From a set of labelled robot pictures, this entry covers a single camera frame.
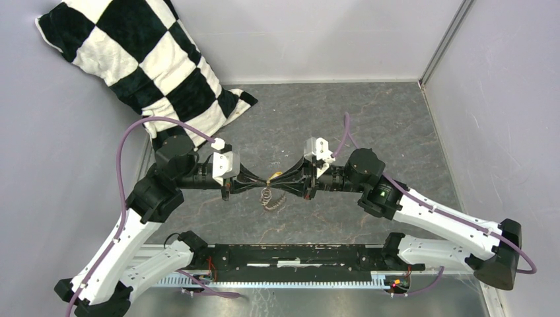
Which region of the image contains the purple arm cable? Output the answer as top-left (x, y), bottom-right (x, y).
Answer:
top-left (64, 116), bottom-right (222, 317)
top-left (331, 112), bottom-right (538, 275)

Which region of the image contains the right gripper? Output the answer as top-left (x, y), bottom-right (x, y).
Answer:
top-left (269, 154), bottom-right (366, 200)

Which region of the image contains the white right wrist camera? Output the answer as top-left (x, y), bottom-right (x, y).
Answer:
top-left (303, 137), bottom-right (335, 178)

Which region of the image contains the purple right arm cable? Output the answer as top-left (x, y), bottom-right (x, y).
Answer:
top-left (331, 112), bottom-right (538, 275)

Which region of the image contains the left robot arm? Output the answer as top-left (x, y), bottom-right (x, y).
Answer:
top-left (55, 135), bottom-right (257, 316)

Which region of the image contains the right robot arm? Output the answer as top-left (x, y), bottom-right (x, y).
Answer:
top-left (269, 148), bottom-right (522, 291)

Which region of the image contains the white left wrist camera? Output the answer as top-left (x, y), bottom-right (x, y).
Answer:
top-left (211, 138), bottom-right (240, 186)

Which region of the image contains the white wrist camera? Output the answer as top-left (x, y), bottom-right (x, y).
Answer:
top-left (303, 137), bottom-right (335, 178)
top-left (211, 138), bottom-right (240, 186)

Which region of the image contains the black white checkered cloth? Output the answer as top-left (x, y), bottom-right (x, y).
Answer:
top-left (36, 0), bottom-right (257, 149)

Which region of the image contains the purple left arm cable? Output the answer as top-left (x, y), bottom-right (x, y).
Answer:
top-left (64, 116), bottom-right (222, 317)

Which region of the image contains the silver keyring bundle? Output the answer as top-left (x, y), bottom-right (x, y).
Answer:
top-left (259, 187), bottom-right (287, 211)

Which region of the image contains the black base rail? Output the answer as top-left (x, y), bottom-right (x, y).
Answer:
top-left (187, 244), bottom-right (426, 283)

